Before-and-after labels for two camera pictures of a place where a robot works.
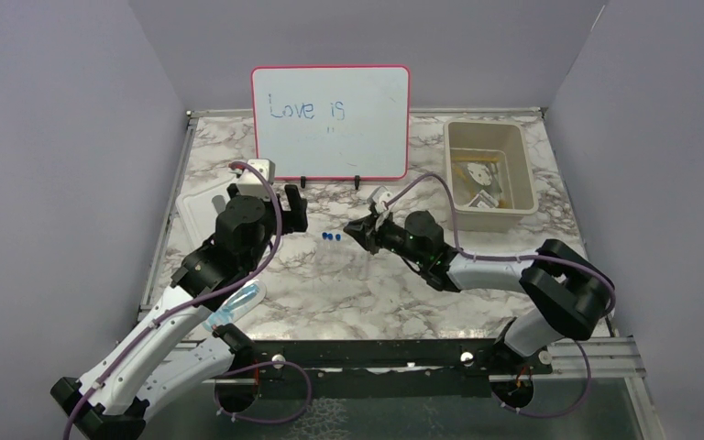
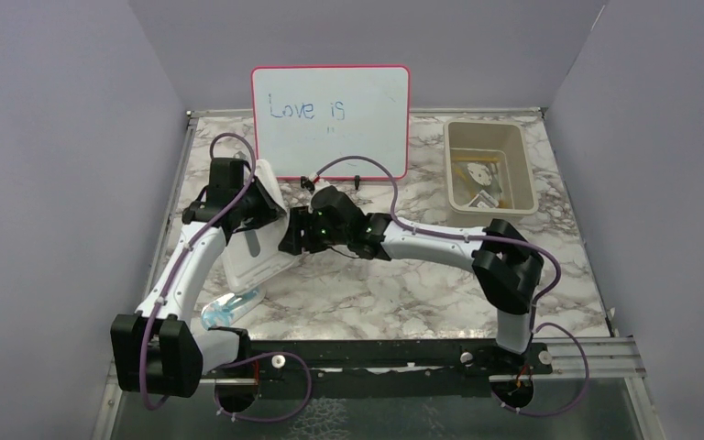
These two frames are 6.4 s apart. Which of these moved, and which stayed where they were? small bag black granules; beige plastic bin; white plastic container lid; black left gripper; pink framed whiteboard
Moved: white plastic container lid; black left gripper
Stayed: pink framed whiteboard; small bag black granules; beige plastic bin
